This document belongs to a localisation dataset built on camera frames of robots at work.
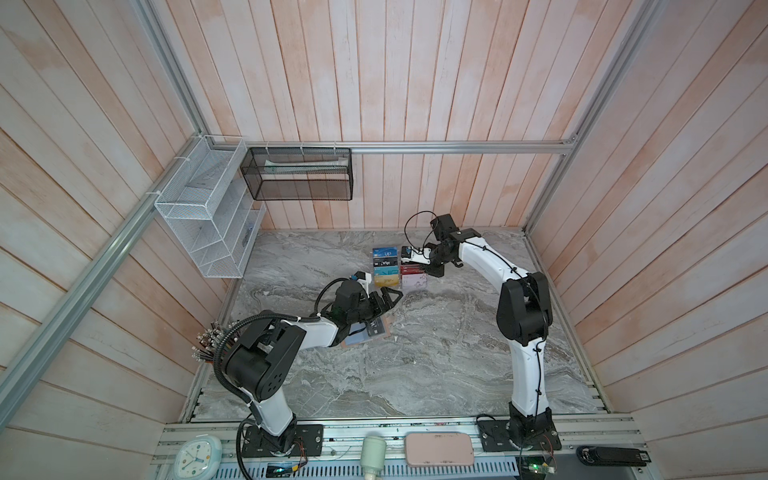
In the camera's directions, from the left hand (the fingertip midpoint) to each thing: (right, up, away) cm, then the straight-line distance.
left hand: (396, 304), depth 89 cm
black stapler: (+44, -32, -20) cm, 58 cm away
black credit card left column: (-2, +13, +12) cm, 18 cm away
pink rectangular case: (+9, -33, -17) cm, 38 cm away
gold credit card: (-2, +6, +13) cm, 15 cm away
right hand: (+10, +13, +11) cm, 20 cm away
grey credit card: (-7, -8, +4) cm, 11 cm away
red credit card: (+6, +10, +10) cm, 16 cm away
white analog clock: (-48, -33, -20) cm, 62 cm away
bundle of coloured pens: (-47, -6, -17) cm, 51 cm away
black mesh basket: (-35, +45, +19) cm, 60 cm away
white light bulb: (-7, -30, -23) cm, 39 cm away
